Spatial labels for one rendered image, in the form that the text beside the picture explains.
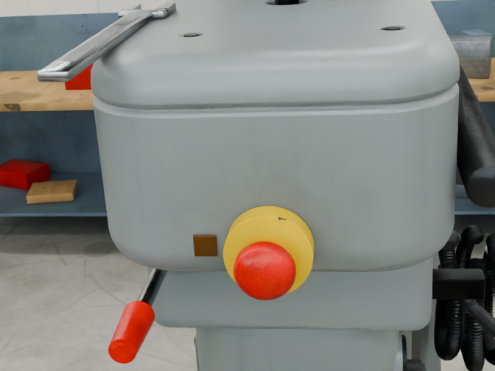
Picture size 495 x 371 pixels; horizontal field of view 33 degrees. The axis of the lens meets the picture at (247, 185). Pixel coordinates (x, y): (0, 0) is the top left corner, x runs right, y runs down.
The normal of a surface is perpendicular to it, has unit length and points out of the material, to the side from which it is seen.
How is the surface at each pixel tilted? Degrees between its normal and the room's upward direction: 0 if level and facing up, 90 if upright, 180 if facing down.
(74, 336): 0
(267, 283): 94
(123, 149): 90
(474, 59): 90
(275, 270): 87
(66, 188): 0
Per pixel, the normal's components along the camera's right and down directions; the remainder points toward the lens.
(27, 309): -0.06, -0.93
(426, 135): 0.54, 0.28
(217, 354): -0.57, 0.33
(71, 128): -0.11, 0.37
